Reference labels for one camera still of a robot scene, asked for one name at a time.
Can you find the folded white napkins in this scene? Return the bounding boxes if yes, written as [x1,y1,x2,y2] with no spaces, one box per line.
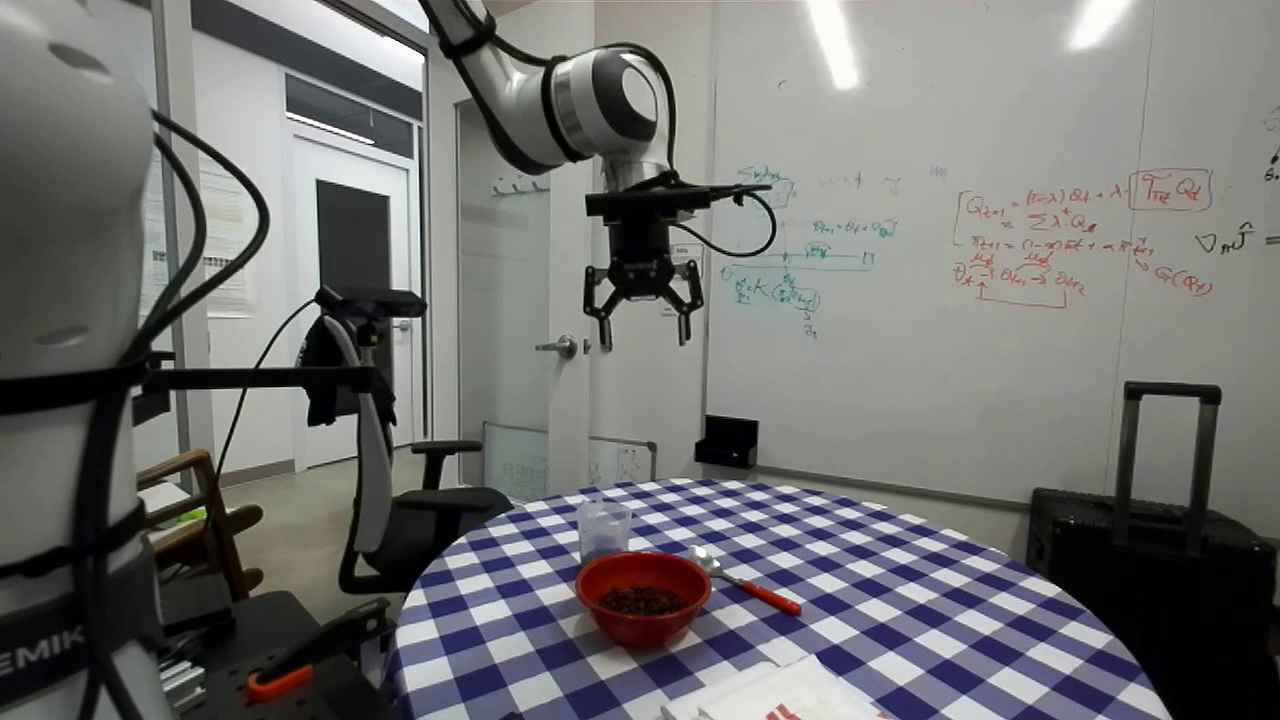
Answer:
[661,651,883,720]

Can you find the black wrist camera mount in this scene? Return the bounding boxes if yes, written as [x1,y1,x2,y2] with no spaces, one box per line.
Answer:
[582,178,775,226]

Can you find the metal spoon with red handle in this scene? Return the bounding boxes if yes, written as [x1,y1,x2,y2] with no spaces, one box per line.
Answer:
[694,543,810,619]

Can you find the black robot base cable bundle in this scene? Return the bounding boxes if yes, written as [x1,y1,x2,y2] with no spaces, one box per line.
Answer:
[71,113,276,720]

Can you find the black wheeled suitcase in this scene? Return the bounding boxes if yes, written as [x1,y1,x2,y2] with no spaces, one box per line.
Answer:
[1026,379,1280,720]

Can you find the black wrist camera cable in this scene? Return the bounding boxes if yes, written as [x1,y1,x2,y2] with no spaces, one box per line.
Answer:
[663,186,783,266]

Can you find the black robot stand breadboard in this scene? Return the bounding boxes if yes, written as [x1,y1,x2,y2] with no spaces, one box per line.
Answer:
[157,594,405,720]

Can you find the black office chair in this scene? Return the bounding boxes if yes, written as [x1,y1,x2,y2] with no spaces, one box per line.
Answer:
[336,313,515,599]

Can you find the white door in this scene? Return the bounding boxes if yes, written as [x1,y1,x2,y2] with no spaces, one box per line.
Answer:
[453,104,592,506]

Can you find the blue white checkered tablecloth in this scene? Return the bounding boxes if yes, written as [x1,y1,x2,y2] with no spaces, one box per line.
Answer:
[383,475,1176,720]

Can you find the orange handled clamp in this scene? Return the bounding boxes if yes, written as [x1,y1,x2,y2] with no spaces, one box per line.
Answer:
[241,661,321,707]

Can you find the red plastic bowl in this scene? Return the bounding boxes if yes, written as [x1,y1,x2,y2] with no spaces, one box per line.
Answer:
[574,550,715,651]

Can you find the dark beans in bowl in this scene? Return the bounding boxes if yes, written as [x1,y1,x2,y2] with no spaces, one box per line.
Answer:
[596,579,694,619]

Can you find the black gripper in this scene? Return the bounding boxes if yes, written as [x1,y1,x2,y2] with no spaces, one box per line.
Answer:
[582,212,708,357]

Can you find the black camera on mount arm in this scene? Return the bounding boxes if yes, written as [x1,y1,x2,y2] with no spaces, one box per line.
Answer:
[134,279,434,431]

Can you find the whiteboard with writing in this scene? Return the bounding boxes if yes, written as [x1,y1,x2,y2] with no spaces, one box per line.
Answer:
[706,0,1280,515]

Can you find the clear plastic measuring jug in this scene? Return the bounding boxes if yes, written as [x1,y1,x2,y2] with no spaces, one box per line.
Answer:
[577,492,636,566]

